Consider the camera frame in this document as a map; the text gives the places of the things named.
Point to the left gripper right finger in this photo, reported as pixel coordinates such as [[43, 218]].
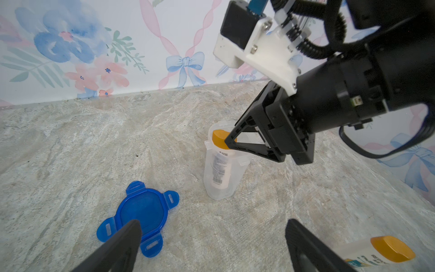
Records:
[[308, 253]]

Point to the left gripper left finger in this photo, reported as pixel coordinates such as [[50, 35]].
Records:
[[118, 254]]

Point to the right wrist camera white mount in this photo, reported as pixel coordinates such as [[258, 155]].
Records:
[[267, 44]]

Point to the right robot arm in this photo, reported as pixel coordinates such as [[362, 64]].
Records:
[[318, 81]]

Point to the clear plastic container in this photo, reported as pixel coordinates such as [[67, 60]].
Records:
[[240, 163]]

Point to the blue container lid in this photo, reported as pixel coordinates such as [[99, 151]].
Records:
[[150, 208]]

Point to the white bottle orange cap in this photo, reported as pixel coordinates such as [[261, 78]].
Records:
[[222, 161], [376, 251]]

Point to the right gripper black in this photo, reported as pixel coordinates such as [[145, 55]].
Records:
[[276, 118]]

